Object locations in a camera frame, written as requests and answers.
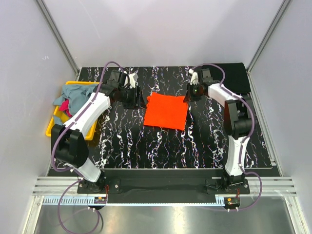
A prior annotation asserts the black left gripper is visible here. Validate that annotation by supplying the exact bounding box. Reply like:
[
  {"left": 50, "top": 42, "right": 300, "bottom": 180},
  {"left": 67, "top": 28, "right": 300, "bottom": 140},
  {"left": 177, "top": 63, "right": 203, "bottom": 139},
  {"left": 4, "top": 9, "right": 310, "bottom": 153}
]
[{"left": 119, "top": 86, "right": 147, "bottom": 110}]

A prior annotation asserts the orange t-shirt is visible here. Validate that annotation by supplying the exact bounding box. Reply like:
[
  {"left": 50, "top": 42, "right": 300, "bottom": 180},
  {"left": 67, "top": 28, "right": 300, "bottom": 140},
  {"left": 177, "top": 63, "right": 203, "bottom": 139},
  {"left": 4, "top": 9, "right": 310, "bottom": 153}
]
[{"left": 144, "top": 92, "right": 188, "bottom": 131}]

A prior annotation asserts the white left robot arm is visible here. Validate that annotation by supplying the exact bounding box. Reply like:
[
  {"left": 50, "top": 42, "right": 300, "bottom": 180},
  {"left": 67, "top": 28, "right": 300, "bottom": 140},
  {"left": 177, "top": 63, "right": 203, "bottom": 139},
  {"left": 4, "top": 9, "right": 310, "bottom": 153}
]
[{"left": 51, "top": 85, "right": 146, "bottom": 193}]

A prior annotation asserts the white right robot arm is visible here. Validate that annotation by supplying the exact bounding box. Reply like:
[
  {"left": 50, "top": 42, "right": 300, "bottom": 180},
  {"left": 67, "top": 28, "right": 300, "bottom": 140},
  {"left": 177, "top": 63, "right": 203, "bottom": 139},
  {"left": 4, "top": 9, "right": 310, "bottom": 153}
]
[{"left": 184, "top": 83, "right": 255, "bottom": 193}]

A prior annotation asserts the folded black t-shirt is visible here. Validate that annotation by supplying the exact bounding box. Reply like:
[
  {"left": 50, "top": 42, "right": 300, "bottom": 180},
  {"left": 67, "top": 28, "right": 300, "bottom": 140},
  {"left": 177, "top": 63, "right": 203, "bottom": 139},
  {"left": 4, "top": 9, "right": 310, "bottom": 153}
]
[{"left": 216, "top": 63, "right": 251, "bottom": 94}]

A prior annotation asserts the grey-blue crumpled t-shirt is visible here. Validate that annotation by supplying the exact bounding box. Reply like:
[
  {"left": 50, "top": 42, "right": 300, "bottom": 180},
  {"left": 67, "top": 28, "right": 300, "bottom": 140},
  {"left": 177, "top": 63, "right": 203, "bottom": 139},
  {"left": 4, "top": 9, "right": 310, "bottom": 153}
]
[{"left": 53, "top": 84, "right": 97, "bottom": 118}]

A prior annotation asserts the pink crumpled garment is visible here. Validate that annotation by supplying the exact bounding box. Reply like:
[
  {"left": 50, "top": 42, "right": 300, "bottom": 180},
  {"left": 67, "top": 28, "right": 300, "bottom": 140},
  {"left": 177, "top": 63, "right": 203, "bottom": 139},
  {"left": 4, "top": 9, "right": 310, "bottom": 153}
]
[{"left": 59, "top": 99, "right": 72, "bottom": 117}]

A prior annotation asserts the yellow plastic bin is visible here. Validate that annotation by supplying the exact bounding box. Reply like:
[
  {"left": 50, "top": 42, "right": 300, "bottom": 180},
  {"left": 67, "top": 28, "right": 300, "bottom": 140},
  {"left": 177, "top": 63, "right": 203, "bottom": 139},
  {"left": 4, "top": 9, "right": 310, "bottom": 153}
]
[{"left": 45, "top": 81, "right": 103, "bottom": 141}]

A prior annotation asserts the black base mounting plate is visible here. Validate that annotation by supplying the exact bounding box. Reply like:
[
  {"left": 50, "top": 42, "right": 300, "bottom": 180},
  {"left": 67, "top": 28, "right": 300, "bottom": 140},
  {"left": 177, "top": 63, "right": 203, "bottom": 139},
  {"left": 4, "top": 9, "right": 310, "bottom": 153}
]
[{"left": 78, "top": 169, "right": 250, "bottom": 201}]

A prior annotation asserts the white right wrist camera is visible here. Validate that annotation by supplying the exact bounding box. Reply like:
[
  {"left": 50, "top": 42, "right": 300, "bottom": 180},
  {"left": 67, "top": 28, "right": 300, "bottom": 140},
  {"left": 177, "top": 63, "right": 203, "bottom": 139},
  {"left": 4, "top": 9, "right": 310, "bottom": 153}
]
[{"left": 188, "top": 69, "right": 213, "bottom": 85}]

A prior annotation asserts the aluminium frame rail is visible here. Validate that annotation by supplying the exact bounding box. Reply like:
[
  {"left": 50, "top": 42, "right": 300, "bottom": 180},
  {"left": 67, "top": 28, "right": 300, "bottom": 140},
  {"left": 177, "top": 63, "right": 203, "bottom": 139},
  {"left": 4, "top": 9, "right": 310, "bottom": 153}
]
[{"left": 43, "top": 195, "right": 225, "bottom": 207}]

